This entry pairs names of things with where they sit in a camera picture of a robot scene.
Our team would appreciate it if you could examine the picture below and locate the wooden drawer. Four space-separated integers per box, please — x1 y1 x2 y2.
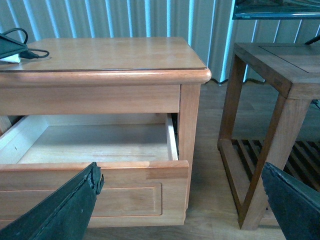
0 113 190 228

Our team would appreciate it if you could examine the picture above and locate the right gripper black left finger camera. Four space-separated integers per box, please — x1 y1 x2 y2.
0 162 104 240

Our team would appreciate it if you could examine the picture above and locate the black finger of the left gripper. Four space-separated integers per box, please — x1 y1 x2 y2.
0 33 28 59

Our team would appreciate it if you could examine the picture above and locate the white charger with black cable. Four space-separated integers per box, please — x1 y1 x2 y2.
0 27 50 63

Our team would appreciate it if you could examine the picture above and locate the dark wooden side table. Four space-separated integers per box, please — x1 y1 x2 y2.
217 43 320 230

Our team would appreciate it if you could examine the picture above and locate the light wooden nightstand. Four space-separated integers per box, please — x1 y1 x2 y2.
0 37 211 228

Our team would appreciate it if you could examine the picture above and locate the grey pleated curtain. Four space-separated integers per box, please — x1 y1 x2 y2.
0 0 320 83

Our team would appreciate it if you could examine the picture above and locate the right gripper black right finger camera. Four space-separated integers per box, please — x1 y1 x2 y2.
261 162 320 240

